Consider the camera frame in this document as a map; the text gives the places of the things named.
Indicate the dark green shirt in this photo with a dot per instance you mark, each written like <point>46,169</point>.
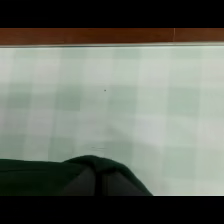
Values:
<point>30,176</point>

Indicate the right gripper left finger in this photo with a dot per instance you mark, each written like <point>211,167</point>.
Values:
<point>83,183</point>

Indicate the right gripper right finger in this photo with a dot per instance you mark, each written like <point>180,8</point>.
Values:
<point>118,185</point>

